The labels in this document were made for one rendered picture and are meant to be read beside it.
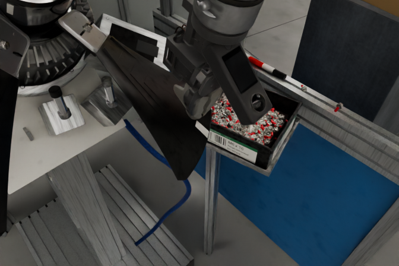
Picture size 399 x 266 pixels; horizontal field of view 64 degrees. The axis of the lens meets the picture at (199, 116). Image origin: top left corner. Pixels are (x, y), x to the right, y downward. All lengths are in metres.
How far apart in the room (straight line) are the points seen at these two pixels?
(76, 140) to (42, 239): 0.90
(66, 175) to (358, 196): 0.73
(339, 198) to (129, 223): 0.87
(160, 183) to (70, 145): 0.97
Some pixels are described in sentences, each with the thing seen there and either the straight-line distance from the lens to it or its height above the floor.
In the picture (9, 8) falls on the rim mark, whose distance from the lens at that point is 0.46.
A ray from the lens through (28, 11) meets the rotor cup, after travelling 0.45.
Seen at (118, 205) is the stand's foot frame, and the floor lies 0.08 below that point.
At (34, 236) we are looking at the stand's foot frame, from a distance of 1.56.
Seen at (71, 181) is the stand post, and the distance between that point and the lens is 0.90.
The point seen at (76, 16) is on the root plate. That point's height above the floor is 1.13.
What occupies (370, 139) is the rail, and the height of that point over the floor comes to 0.85.
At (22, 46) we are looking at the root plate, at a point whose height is 1.11.
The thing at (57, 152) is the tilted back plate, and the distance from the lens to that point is 0.70.
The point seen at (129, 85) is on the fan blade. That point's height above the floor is 1.07.
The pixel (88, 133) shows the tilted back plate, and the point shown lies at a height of 0.86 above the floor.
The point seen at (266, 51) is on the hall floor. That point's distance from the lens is 2.50.
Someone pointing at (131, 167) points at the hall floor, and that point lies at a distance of 1.71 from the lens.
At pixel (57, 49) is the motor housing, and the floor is 1.06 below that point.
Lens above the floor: 1.36
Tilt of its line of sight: 45 degrees down
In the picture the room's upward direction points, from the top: straight up
